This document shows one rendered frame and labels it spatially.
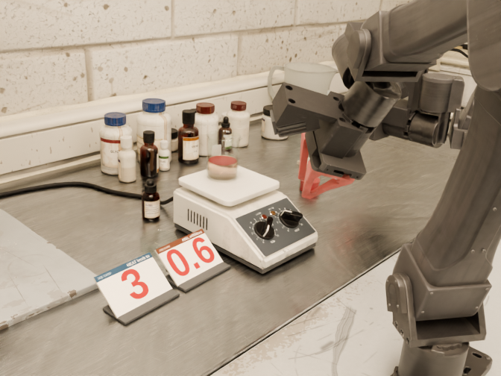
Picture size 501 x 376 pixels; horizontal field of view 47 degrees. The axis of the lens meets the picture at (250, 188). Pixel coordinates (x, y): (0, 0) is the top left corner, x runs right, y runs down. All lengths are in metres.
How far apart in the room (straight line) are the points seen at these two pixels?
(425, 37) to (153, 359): 0.44
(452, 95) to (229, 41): 0.64
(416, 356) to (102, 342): 0.35
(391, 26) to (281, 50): 1.03
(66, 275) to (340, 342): 0.37
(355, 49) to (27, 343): 0.50
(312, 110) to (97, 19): 0.65
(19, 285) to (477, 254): 0.55
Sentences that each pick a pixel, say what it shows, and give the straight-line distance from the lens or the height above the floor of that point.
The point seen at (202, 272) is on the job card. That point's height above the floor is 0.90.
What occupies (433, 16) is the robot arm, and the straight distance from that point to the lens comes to 0.57.
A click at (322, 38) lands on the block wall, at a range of 1.79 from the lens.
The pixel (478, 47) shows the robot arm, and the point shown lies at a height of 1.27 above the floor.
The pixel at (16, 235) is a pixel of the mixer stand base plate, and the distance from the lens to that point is 0.93.
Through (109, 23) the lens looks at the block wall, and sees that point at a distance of 1.25.
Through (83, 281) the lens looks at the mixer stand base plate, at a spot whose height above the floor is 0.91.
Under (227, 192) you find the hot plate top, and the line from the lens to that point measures 0.85.
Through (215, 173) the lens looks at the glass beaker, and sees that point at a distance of 0.88.
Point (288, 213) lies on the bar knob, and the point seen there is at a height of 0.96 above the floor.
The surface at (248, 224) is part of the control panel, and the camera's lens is 0.83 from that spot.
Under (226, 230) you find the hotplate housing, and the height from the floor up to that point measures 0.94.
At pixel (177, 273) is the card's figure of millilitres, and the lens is 0.79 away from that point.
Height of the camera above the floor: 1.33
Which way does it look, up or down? 23 degrees down
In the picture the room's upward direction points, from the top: 3 degrees clockwise
